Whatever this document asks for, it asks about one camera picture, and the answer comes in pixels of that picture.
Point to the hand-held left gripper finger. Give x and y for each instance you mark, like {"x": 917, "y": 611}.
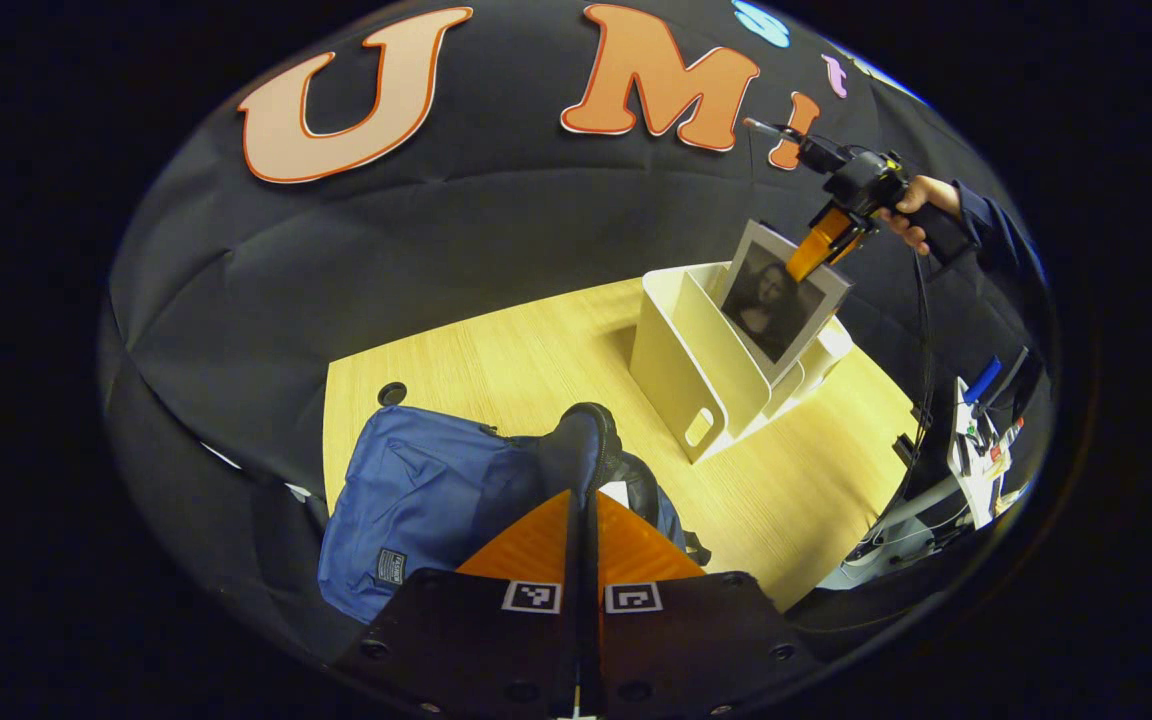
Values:
{"x": 574, "y": 560}
{"x": 592, "y": 560}

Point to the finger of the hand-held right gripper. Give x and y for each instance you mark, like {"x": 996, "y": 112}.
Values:
{"x": 816, "y": 245}
{"x": 854, "y": 248}

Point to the white portrait cover book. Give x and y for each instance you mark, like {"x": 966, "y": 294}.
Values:
{"x": 776, "y": 310}

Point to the blue schoolbag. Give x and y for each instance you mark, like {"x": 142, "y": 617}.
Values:
{"x": 416, "y": 500}

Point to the white bookshelf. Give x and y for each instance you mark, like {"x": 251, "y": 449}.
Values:
{"x": 671, "y": 360}

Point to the blue marker pen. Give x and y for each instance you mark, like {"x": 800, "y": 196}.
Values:
{"x": 982, "y": 380}

